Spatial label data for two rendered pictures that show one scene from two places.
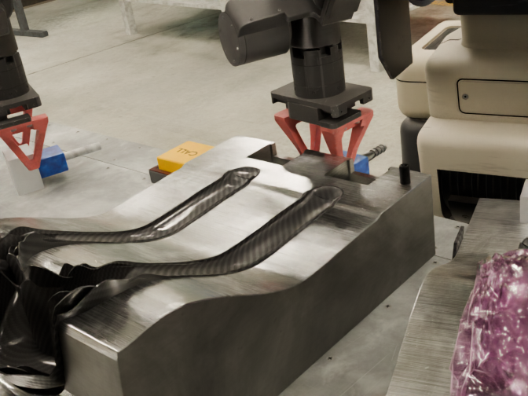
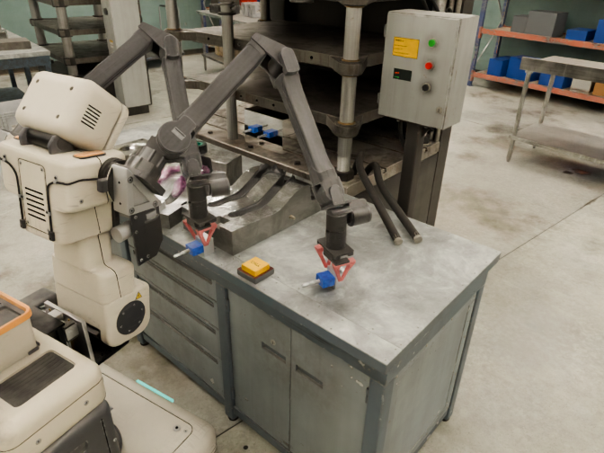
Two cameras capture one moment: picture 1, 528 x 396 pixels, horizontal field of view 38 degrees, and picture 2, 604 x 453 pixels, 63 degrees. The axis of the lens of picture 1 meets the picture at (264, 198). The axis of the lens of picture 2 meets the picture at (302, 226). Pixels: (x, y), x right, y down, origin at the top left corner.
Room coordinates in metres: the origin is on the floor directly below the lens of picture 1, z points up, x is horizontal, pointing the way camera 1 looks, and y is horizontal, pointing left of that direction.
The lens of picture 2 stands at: (2.17, 0.11, 1.65)
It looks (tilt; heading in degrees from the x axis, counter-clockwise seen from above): 29 degrees down; 175
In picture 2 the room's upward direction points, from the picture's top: 1 degrees clockwise
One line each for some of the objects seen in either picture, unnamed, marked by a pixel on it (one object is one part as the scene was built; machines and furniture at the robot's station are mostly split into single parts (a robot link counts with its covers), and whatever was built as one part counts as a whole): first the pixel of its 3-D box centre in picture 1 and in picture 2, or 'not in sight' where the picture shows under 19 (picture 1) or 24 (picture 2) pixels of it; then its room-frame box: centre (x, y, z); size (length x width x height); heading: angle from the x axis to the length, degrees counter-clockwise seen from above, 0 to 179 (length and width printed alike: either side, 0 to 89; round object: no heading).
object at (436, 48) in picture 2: not in sight; (406, 191); (0.23, 0.76, 0.74); 0.31 x 0.22 x 1.47; 44
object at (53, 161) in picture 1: (56, 159); (322, 279); (1.02, 0.28, 0.83); 0.13 x 0.05 x 0.05; 113
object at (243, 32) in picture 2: not in sight; (303, 54); (-0.46, 0.34, 1.20); 1.29 x 0.83 x 0.19; 44
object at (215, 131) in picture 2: not in sight; (298, 135); (-0.47, 0.33, 0.76); 1.30 x 0.84 x 0.07; 44
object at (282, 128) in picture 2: not in sight; (296, 120); (-0.38, 0.31, 0.87); 0.50 x 0.27 x 0.17; 134
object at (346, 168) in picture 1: (360, 187); not in sight; (0.68, -0.10, 0.87); 0.05 x 0.05 x 0.04; 44
